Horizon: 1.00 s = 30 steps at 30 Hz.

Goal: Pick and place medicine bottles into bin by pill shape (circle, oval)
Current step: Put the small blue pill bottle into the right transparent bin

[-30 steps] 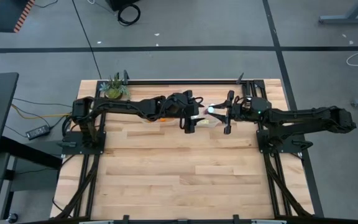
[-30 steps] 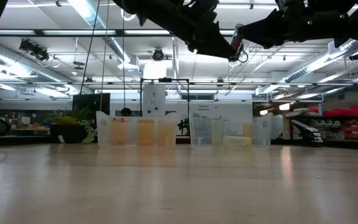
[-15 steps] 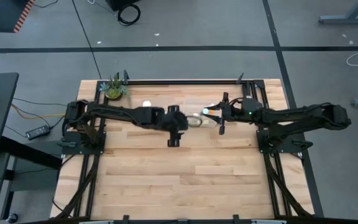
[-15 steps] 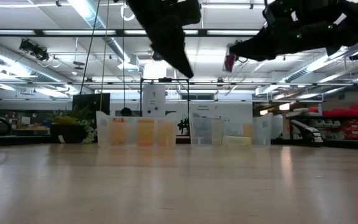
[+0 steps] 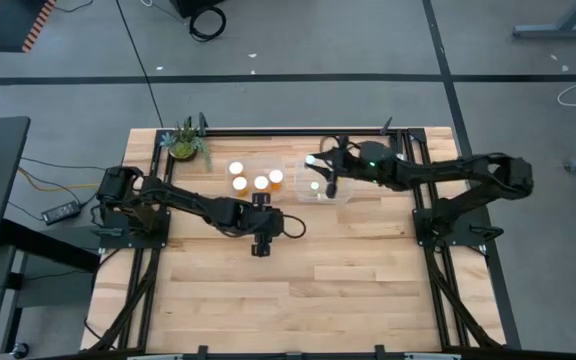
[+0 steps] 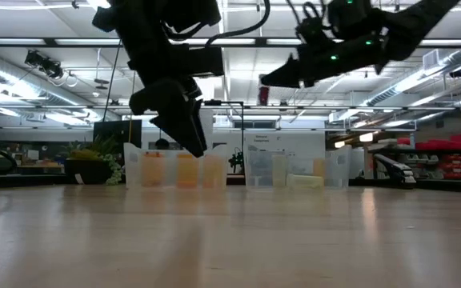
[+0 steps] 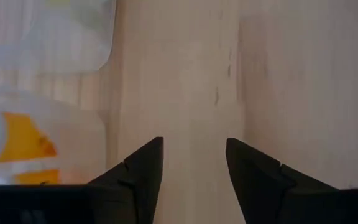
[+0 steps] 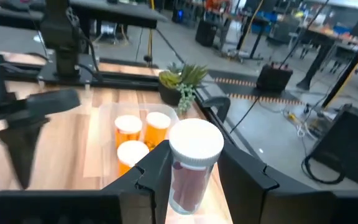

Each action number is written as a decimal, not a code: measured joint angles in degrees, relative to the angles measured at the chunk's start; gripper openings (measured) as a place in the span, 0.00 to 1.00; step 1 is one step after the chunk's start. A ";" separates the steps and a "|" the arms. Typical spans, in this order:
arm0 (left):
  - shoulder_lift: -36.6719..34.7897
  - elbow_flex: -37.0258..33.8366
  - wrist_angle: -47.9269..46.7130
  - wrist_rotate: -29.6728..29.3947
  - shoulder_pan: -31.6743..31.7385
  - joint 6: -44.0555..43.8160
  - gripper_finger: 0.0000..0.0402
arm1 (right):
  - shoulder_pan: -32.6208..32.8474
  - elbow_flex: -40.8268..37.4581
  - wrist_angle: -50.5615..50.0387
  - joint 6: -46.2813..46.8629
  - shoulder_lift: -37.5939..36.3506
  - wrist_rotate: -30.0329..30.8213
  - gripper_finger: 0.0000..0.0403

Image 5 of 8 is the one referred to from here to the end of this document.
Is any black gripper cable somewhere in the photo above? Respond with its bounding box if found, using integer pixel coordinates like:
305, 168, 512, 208
320, 133, 365, 152
281, 213, 308, 240

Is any black desk leg frame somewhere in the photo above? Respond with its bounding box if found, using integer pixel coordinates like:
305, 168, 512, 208
0, 219, 100, 360

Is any black aluminium table frame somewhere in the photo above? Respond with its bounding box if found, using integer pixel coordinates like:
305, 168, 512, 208
85, 112, 509, 360

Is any yellow floor cable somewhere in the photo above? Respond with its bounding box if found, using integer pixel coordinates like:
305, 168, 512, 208
16, 166, 103, 194

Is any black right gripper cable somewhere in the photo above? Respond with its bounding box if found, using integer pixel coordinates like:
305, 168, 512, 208
320, 133, 365, 152

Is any thin black power cable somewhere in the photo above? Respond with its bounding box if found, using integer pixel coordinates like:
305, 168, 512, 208
20, 157, 108, 174

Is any grey table leg frame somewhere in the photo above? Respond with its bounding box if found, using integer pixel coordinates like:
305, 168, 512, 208
512, 0, 576, 40

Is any orange bottle with red print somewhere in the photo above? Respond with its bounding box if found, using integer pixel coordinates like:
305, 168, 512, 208
231, 175, 249, 199

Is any long black floor cable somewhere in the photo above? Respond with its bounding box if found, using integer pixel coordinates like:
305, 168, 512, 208
114, 0, 165, 129

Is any black floor box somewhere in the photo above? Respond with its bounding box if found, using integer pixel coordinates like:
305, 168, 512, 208
170, 0, 227, 19

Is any black power adapter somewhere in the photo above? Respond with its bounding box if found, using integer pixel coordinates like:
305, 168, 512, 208
41, 200, 82, 226

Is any orange black striped mat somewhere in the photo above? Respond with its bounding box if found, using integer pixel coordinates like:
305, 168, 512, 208
0, 0, 58, 54

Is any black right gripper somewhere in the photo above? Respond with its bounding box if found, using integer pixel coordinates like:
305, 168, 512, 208
312, 141, 403, 199

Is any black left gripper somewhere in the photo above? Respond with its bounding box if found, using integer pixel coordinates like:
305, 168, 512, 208
240, 191, 286, 258

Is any coiled black cable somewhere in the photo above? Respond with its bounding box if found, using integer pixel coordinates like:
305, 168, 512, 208
188, 5, 228, 43

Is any potted green succulent plant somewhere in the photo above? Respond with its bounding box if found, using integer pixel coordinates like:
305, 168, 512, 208
159, 117, 214, 171

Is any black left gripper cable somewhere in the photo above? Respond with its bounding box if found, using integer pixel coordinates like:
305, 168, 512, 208
281, 213, 308, 240

